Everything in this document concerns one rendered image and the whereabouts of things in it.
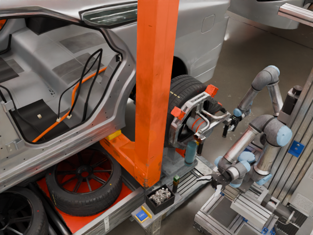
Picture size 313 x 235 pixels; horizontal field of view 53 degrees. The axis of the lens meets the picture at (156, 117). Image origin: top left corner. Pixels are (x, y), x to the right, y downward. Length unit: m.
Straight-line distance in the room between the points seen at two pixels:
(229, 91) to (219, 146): 1.13
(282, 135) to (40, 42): 2.61
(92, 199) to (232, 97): 2.69
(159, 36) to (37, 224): 1.67
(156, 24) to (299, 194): 1.55
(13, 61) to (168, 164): 2.02
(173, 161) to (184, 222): 0.61
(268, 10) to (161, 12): 3.26
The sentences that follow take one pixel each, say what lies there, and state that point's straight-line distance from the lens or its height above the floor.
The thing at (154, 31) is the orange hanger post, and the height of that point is 1.95.
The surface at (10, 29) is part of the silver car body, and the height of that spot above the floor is 1.04.
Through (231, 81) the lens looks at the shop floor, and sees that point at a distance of 4.92.
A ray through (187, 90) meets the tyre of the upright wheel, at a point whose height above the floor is 1.17.
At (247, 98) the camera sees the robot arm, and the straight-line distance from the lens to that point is 2.71.
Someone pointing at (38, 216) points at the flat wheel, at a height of 0.51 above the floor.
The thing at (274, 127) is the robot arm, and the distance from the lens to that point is 2.02.
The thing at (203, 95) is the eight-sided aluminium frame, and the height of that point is 1.10.
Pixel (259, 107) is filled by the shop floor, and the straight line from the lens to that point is 4.56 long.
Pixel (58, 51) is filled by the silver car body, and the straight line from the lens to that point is 3.38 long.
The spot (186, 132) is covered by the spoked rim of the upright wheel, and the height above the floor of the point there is 0.62.
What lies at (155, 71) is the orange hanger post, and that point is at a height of 1.70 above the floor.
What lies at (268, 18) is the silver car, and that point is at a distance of 4.87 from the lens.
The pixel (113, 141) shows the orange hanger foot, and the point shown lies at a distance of 2.80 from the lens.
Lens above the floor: 2.72
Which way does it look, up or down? 42 degrees down
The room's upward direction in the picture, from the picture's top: 5 degrees clockwise
